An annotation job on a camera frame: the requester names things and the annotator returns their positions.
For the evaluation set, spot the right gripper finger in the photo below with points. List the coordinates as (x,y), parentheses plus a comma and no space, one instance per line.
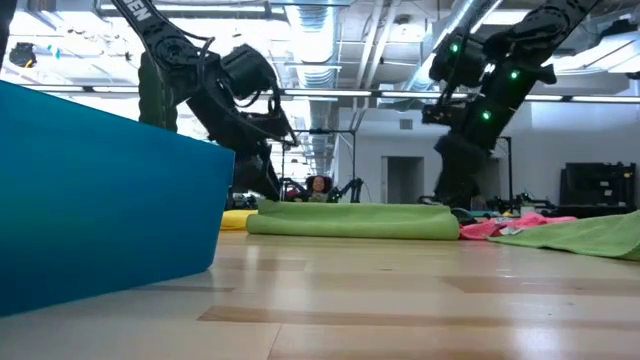
(460,175)

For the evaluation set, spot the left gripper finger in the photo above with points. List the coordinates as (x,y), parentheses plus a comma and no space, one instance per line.
(257,177)

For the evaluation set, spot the green microfiber towel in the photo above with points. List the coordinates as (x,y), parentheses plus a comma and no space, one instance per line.
(590,235)
(350,220)

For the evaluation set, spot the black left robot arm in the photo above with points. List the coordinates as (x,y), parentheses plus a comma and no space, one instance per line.
(165,45)

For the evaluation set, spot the black background robot arm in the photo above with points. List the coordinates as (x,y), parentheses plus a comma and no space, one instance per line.
(352,190)
(530,202)
(292,190)

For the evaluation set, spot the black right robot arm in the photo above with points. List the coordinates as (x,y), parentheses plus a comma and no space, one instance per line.
(540,30)

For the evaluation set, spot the yellow microfiber towel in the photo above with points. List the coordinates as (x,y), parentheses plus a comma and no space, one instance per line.
(239,220)

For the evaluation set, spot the pink microfiber towel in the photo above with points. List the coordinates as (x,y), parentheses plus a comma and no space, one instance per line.
(500,224)

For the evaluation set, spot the person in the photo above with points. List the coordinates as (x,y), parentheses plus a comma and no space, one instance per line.
(319,186)

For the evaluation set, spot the green cactus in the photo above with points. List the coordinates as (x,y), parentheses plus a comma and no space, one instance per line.
(155,100)

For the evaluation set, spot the long light bar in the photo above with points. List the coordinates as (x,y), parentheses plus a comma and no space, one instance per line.
(325,93)

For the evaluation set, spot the black low desk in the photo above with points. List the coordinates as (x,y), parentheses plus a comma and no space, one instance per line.
(590,211)

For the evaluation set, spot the black cabinet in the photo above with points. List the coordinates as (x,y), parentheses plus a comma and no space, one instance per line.
(597,182)

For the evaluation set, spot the blue plastic tray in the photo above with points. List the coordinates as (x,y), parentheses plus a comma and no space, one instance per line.
(100,200)

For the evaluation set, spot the black ceiling device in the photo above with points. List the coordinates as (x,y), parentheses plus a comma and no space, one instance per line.
(22,55)

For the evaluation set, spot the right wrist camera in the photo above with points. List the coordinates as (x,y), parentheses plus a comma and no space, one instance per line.
(445,114)

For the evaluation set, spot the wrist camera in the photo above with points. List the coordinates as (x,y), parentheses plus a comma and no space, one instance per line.
(270,127)
(445,114)

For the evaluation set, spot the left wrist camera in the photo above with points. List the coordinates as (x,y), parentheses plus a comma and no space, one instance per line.
(270,127)

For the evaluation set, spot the grey wall vent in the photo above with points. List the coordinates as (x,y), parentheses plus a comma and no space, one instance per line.
(406,124)

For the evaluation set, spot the silver slanted ventilation duct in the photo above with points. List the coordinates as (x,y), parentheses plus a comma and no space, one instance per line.
(470,15)

